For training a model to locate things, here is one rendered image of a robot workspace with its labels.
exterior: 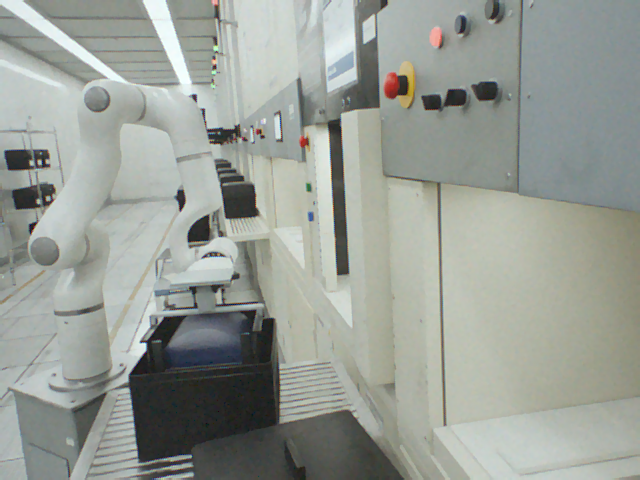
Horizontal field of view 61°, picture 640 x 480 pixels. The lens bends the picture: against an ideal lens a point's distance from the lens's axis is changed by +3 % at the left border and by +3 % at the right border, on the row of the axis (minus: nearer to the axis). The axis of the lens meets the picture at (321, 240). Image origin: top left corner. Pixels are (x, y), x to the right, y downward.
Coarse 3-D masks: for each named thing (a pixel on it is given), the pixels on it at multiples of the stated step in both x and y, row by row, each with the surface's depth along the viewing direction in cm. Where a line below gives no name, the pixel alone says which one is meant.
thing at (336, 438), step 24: (264, 432) 93; (288, 432) 92; (312, 432) 91; (336, 432) 91; (360, 432) 91; (192, 456) 88; (216, 456) 87; (240, 456) 86; (264, 456) 86; (288, 456) 82; (312, 456) 85; (336, 456) 84; (360, 456) 84; (384, 456) 84
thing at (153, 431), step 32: (128, 384) 103; (160, 384) 103; (192, 384) 103; (224, 384) 104; (256, 384) 104; (160, 416) 104; (192, 416) 104; (224, 416) 105; (256, 416) 105; (160, 448) 105
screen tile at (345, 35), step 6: (342, 0) 116; (342, 6) 116; (348, 6) 112; (342, 12) 117; (348, 12) 112; (348, 18) 112; (348, 24) 113; (342, 30) 118; (348, 30) 113; (342, 36) 118; (348, 36) 114; (342, 42) 119; (348, 42) 114; (342, 48) 119
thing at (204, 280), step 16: (192, 272) 116; (208, 272) 115; (224, 272) 114; (208, 288) 112; (208, 304) 113; (224, 304) 125; (240, 304) 125; (256, 304) 116; (160, 320) 116; (176, 320) 125; (256, 320) 112; (144, 336) 107; (160, 336) 114; (240, 336) 106; (256, 336) 108; (160, 352) 105; (256, 352) 107; (160, 368) 106; (176, 368) 107; (192, 368) 106
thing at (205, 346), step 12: (180, 336) 108; (192, 336) 108; (204, 336) 108; (216, 336) 108; (228, 336) 108; (168, 348) 108; (180, 348) 108; (192, 348) 108; (204, 348) 108; (216, 348) 109; (228, 348) 109; (240, 348) 109; (168, 360) 108; (180, 360) 109; (192, 360) 109; (204, 360) 109; (216, 360) 109; (228, 360) 109; (240, 360) 109
